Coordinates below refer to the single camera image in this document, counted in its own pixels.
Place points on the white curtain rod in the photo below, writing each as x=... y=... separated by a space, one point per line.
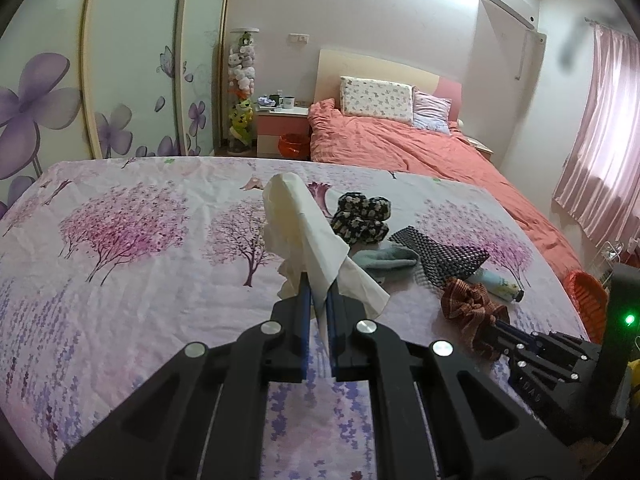
x=607 y=25

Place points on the black dotted mesh cloth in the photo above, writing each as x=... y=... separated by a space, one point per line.
x=440 y=257

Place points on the brown plaid scrunchie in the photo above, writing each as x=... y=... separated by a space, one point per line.
x=465 y=302

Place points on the pale green tube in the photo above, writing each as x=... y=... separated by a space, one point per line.
x=495 y=285

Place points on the white mug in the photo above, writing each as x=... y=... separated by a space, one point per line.
x=286 y=102

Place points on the floral purple pink tablecloth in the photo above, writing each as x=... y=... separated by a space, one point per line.
x=150 y=285

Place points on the sliding wardrobe purple flower print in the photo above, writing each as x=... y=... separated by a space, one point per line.
x=135 y=50

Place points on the white air conditioner pipe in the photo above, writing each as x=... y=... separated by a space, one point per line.
x=520 y=55

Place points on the bed with pink headboard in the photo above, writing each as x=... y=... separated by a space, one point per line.
x=380 y=67

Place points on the small orange bin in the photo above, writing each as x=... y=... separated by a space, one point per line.
x=294 y=146

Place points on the nightstand with white top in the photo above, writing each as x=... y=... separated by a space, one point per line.
x=482 y=150

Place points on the grey green sock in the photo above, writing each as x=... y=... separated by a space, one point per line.
x=390 y=257

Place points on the purple striped pillow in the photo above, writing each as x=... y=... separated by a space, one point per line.
x=431 y=112

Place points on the pink white nightstand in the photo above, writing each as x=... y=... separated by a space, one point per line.
x=272 y=130

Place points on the salmon pink duvet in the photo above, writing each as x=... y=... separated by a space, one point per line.
x=450 y=160

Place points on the black floral socks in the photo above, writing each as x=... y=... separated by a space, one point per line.
x=360 y=215

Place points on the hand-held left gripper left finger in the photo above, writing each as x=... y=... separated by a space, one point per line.
x=303 y=310

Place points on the white floral pillow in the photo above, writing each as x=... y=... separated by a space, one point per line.
x=375 y=99

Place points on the pink satin curtain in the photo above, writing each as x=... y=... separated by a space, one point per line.
x=605 y=160

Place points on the white cloth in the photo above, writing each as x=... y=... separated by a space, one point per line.
x=300 y=220

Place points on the clear tube of plush toys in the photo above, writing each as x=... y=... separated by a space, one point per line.
x=242 y=85

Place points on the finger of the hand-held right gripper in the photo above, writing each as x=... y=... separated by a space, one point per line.
x=537 y=385
x=565 y=347

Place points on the orange plastic laundry basket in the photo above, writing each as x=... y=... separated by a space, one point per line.
x=585 y=300

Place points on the white air conditioner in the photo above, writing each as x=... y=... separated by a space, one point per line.
x=507 y=10

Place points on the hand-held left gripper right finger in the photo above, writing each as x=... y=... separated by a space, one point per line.
x=334 y=320

